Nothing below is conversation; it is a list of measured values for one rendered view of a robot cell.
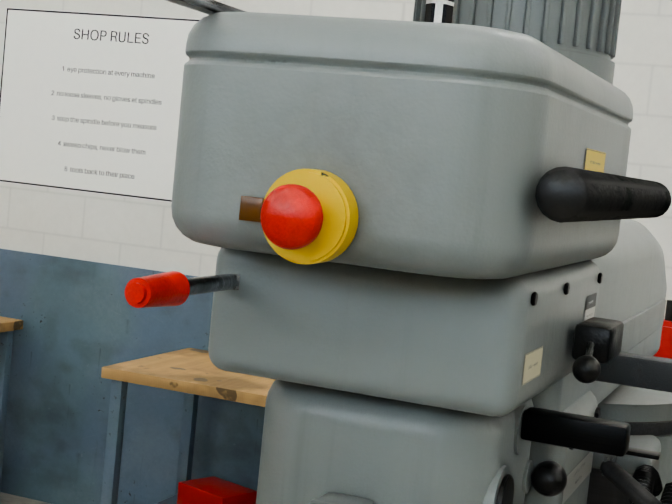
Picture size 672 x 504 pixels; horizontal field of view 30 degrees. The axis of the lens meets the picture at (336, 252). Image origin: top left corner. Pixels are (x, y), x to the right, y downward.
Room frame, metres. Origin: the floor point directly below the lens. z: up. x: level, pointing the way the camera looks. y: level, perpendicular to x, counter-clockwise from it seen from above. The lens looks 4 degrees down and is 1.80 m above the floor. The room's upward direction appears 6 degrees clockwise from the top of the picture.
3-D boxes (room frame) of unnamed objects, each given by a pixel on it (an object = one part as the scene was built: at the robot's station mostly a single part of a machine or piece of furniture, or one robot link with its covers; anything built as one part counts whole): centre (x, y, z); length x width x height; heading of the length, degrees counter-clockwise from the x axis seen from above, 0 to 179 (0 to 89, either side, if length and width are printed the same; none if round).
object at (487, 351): (1.05, -0.08, 1.68); 0.34 x 0.24 x 0.10; 159
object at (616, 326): (1.02, -0.21, 1.66); 0.12 x 0.04 x 0.04; 159
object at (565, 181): (0.99, -0.21, 1.79); 0.45 x 0.04 x 0.04; 159
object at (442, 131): (1.02, -0.07, 1.81); 0.47 x 0.26 x 0.16; 159
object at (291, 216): (0.77, 0.03, 1.76); 0.04 x 0.03 x 0.04; 69
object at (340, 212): (0.79, 0.02, 1.76); 0.06 x 0.02 x 0.06; 69
